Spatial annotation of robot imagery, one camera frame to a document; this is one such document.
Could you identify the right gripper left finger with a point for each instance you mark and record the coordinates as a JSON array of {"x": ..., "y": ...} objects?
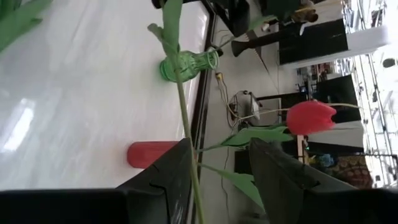
[{"x": 168, "y": 177}]

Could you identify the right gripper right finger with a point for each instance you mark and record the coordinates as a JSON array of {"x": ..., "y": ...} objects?
[{"x": 280, "y": 180}]

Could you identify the red artificial tulip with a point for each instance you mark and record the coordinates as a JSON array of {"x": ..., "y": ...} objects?
[
  {"x": 172, "y": 21},
  {"x": 311, "y": 118}
]

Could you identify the red glass vase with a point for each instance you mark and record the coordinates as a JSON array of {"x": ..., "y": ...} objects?
[{"x": 146, "y": 154}]

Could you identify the green glass vase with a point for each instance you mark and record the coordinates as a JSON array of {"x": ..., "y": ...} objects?
[{"x": 186, "y": 67}]

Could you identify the floral patterned backdrop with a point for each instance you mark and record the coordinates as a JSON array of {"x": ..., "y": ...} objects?
[{"x": 351, "y": 172}]

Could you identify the black screen panel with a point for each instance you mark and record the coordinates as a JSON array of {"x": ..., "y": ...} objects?
[{"x": 339, "y": 90}]

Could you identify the black desk panel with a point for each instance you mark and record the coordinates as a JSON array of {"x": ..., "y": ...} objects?
[{"x": 314, "y": 43}]

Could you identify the black metal table frame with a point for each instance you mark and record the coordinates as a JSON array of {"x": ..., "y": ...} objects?
[{"x": 199, "y": 102}]

